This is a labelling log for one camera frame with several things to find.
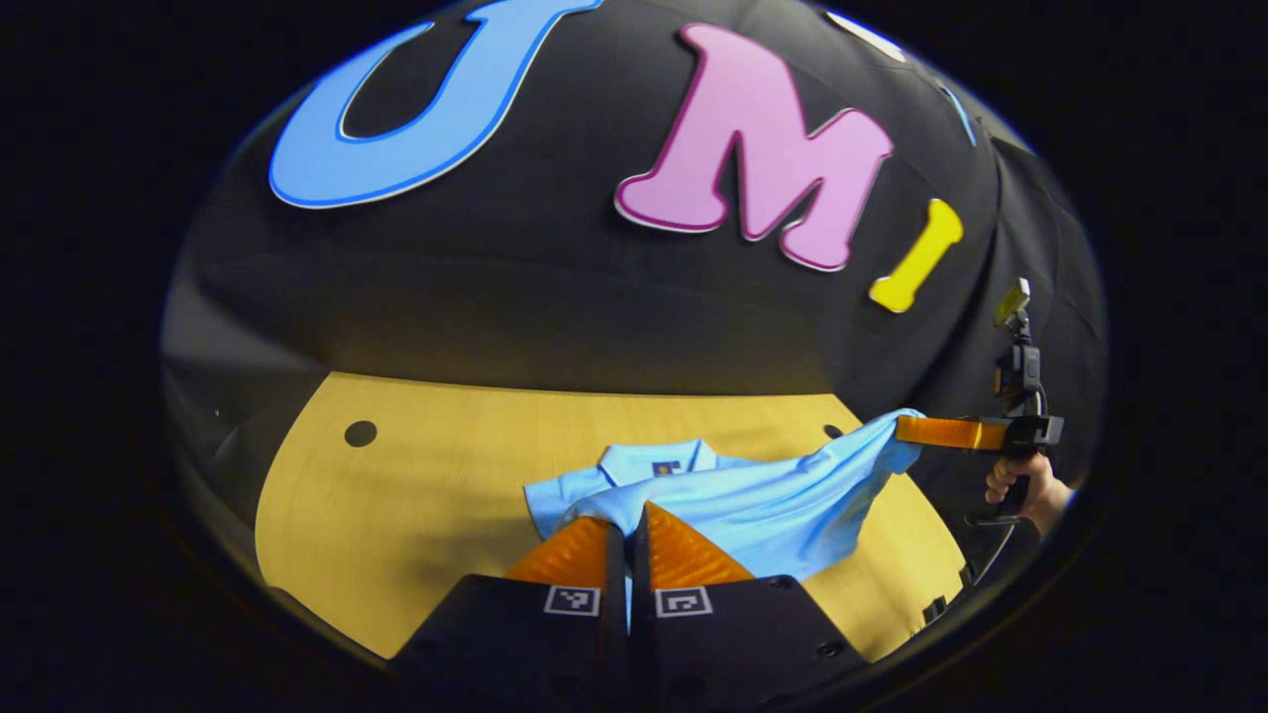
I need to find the black backdrop cloth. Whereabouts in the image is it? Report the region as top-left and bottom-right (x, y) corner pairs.
(163, 0), (1109, 556)

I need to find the light blue polo T-shirt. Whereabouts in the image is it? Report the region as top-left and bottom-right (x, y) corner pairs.
(523, 408), (927, 583)

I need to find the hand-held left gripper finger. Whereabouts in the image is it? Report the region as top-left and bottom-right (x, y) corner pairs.
(389, 517), (629, 699)
(630, 501), (875, 700)

